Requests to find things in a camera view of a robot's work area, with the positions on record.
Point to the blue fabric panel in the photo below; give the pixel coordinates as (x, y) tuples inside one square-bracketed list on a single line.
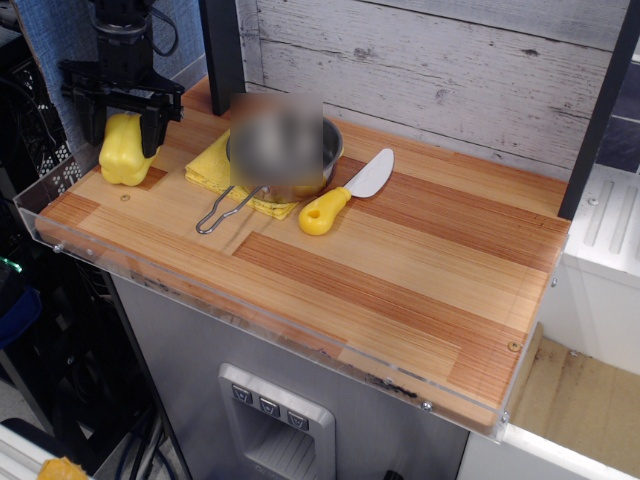
[(62, 30)]

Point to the yellow folded cloth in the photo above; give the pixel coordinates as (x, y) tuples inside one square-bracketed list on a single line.
[(211, 170)]

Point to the toy knife with yellow handle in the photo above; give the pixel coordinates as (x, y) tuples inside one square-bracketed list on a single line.
[(318, 216)]

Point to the yellow plastic bell pepper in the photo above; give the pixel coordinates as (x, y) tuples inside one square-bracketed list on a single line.
[(121, 158)]

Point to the white toy sink unit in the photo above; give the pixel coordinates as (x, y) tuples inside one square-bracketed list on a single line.
[(574, 410)]

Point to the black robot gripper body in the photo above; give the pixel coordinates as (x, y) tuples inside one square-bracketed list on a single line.
[(123, 73)]

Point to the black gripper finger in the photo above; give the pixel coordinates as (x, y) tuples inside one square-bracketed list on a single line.
[(92, 113), (153, 125)]

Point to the silver toy fridge cabinet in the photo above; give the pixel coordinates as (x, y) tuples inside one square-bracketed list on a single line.
[(244, 407)]

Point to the black vertical post right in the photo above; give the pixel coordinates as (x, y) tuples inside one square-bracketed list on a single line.
[(616, 72)]

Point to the black vertical post left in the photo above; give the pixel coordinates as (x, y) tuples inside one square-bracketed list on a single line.
[(221, 34)]

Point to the black vertical post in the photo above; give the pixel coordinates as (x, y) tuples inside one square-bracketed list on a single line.
[(221, 34), (616, 72)]

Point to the stainless steel pot with handle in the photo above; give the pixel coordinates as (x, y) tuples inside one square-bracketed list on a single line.
[(288, 159)]

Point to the clear acrylic table guard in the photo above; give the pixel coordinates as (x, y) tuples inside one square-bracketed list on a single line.
[(427, 291)]

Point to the yellow object bottom left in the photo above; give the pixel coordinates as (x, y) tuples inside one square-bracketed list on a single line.
[(61, 469)]

